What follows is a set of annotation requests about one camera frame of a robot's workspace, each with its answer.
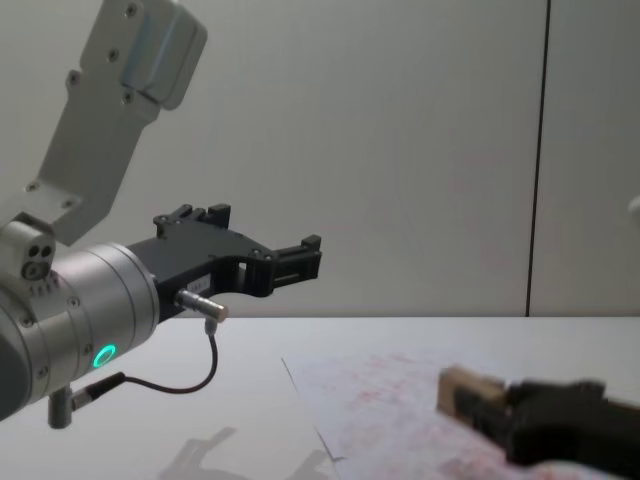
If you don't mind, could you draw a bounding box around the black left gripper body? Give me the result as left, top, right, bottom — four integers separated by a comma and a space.
127, 218, 275, 320

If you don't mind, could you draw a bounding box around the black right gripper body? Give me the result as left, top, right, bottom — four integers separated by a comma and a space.
503, 378, 640, 477

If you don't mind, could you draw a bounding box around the small tan wooden block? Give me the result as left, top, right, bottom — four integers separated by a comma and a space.
435, 365, 508, 427

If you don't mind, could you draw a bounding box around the white paper sheet red print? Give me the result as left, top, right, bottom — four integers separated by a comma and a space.
281, 348, 640, 480

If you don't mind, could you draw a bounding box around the thin dark cable silver plug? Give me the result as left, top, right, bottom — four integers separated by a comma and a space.
71, 288, 232, 409

